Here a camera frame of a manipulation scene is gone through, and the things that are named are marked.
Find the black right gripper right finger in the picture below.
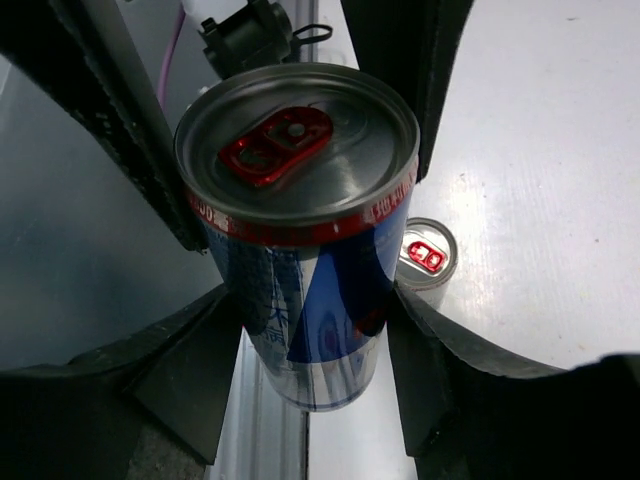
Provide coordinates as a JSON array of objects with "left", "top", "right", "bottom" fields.
[{"left": 387, "top": 286, "right": 639, "bottom": 479}]

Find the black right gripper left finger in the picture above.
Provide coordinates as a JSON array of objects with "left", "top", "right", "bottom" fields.
[{"left": 1, "top": 287, "right": 242, "bottom": 479}]

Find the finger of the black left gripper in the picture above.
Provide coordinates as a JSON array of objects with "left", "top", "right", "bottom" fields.
[
  {"left": 341, "top": 0, "right": 474, "bottom": 180},
  {"left": 1, "top": 1, "right": 206, "bottom": 252}
]

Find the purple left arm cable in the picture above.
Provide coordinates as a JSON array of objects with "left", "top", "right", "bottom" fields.
[{"left": 155, "top": 4, "right": 187, "bottom": 109}]

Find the silver blue can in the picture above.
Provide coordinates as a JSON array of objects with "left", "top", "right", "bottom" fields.
[
  {"left": 174, "top": 63, "right": 420, "bottom": 412},
  {"left": 396, "top": 217, "right": 459, "bottom": 310}
]

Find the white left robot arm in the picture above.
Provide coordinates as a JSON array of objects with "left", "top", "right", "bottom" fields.
[{"left": 1, "top": 1, "right": 472, "bottom": 251}]

